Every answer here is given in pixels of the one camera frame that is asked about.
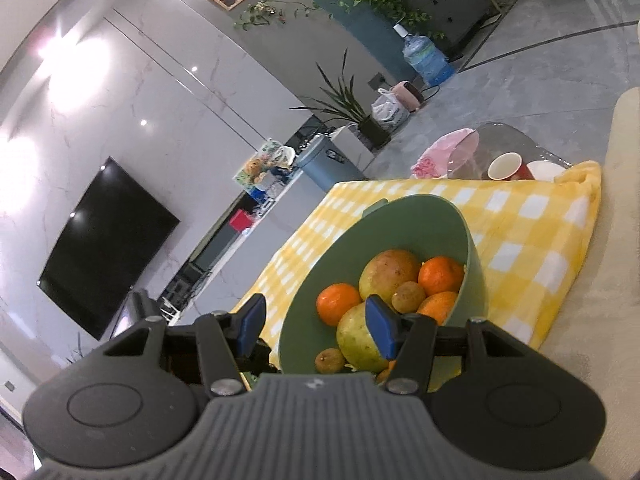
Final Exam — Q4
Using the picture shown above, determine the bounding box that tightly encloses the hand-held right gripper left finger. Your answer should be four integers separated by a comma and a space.
102, 294, 268, 397

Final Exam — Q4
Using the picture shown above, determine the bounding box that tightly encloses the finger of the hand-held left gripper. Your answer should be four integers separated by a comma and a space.
239, 337, 279, 393

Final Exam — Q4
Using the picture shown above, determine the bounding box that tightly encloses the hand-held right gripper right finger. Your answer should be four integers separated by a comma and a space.
364, 295, 526, 396

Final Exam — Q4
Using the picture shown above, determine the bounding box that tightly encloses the large green pear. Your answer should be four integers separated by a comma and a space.
336, 302, 396, 373

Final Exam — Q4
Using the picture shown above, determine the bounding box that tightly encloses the brownish green pear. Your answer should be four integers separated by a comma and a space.
359, 249, 422, 306

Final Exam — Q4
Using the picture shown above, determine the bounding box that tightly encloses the green bowl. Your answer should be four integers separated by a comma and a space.
277, 195, 489, 391

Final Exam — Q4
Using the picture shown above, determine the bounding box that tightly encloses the black television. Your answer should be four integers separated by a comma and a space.
37, 156, 182, 341

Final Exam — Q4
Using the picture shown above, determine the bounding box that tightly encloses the white media console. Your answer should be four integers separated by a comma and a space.
160, 125, 376, 321

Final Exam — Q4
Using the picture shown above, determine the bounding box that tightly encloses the yellow checked tablecloth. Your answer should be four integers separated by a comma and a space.
232, 160, 603, 393

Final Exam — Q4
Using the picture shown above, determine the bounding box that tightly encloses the colourful poster board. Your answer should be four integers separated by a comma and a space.
232, 137, 296, 196

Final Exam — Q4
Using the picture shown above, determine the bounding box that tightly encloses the grey trash can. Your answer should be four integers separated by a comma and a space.
294, 135, 366, 193

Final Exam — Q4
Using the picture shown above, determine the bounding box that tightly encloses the pink cloth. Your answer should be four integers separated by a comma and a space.
410, 128, 481, 180

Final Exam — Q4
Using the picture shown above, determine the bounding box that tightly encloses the red cup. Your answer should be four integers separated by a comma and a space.
487, 151, 536, 182

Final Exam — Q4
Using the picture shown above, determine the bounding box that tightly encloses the beige sofa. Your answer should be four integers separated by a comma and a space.
530, 87, 640, 480

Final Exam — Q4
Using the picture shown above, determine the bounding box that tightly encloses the white plastic bag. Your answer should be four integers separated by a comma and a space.
371, 87, 411, 131

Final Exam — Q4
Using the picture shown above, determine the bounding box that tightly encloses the glass side table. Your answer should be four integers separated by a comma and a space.
447, 121, 576, 181

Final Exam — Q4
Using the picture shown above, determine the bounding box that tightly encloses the potted long-leaf plant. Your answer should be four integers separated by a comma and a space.
290, 49, 393, 150

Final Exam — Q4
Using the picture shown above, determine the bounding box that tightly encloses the pink small appliance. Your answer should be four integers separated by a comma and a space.
390, 80, 427, 112

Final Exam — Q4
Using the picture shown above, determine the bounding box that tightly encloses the blue water jug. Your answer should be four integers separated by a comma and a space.
393, 22, 456, 87

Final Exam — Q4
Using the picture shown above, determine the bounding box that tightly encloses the dark grey cabinet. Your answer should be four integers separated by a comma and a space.
387, 0, 501, 56

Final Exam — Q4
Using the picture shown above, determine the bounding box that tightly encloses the green wall vine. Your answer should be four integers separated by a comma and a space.
232, 0, 333, 31

